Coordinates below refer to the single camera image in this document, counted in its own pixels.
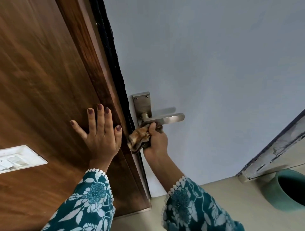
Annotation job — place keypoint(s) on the teal plastic bucket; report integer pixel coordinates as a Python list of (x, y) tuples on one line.
[(276, 192)]

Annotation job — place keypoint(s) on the person's left hand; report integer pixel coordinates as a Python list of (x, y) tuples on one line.
[(101, 145)]

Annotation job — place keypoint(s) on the white peeling door frame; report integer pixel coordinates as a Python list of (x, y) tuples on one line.
[(274, 154)]

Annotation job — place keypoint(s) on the person's left middle finger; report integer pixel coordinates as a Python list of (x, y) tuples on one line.
[(100, 119)]

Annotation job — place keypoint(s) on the black door edge strip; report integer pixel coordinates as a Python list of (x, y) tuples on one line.
[(112, 47)]

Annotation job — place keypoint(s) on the person's right fingers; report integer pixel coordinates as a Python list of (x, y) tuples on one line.
[(155, 127)]

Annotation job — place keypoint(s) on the person's right forearm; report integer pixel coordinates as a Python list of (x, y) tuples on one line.
[(188, 202)]

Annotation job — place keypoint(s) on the white wall switch plate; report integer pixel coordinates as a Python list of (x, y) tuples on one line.
[(17, 159)]

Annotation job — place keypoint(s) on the brown patterned cleaning cloth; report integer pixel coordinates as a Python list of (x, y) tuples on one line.
[(138, 138)]

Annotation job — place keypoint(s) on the person's left thumb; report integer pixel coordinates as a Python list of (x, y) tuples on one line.
[(118, 136)]

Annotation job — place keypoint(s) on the person's left forearm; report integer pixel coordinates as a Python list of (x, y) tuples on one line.
[(87, 200)]

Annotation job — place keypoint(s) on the grey painted door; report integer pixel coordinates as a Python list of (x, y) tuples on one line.
[(202, 59)]

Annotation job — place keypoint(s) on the person's right hand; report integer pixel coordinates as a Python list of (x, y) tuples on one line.
[(157, 144)]

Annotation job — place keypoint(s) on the person's left little finger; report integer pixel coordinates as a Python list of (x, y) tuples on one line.
[(78, 129)]

